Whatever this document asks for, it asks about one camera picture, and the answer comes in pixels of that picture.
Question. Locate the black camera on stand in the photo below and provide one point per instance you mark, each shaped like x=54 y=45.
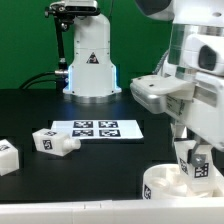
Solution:
x=64 y=13

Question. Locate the white marker sheet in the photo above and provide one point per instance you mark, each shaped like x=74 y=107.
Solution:
x=99 y=129

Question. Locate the white L-shaped wall fixture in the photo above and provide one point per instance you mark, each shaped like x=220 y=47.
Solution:
x=153 y=211

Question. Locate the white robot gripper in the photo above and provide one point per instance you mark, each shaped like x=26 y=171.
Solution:
x=198 y=104

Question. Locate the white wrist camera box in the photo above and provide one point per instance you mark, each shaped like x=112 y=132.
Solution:
x=205 y=53

